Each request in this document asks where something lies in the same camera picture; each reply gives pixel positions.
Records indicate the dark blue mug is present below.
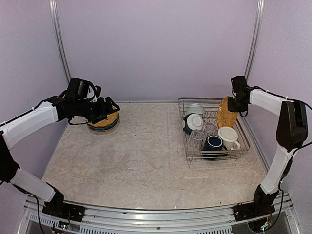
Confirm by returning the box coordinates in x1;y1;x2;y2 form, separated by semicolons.
202;135;227;151

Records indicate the clear drinking glass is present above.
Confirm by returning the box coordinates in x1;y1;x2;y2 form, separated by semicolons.
187;130;205;151
202;123;218;137

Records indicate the dark teal bowl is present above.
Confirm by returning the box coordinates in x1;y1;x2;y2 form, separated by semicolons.
182;113;204;135

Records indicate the front aluminium rail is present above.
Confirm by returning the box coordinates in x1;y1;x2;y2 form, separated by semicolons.
23;192;293;234

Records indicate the aluminium frame post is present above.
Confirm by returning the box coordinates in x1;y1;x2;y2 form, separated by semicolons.
244;0;265;81
49;0;71;84

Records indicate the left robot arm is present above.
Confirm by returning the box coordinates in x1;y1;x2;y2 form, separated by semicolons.
0;96;120;217

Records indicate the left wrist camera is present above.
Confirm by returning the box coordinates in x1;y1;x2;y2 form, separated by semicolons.
64;78;101;102

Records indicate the wire metal dish rack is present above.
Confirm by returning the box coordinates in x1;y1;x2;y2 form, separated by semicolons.
178;97;250;163

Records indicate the light green grid bowl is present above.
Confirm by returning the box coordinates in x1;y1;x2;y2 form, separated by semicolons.
185;103;205;115

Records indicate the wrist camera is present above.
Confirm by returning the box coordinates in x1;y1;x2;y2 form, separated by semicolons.
64;78;101;102
231;76;248;93

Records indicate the right aluminium frame post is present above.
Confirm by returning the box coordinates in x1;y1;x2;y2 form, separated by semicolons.
244;0;265;81

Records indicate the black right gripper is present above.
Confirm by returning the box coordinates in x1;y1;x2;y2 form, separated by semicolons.
228;96;249;112

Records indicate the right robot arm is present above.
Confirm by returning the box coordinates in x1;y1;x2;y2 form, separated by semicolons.
228;84;308;221

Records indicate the white ceramic mug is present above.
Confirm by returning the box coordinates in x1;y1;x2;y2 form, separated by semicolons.
218;126;241;150

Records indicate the left aluminium frame post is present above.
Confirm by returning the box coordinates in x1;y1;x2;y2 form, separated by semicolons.
49;0;71;84

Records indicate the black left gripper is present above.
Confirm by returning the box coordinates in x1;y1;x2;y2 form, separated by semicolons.
75;96;120;124

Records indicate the yellow polka dot plate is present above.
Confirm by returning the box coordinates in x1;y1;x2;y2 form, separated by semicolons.
217;96;238;128
87;112;120;129

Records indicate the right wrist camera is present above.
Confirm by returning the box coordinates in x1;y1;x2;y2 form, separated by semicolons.
231;76;248;93

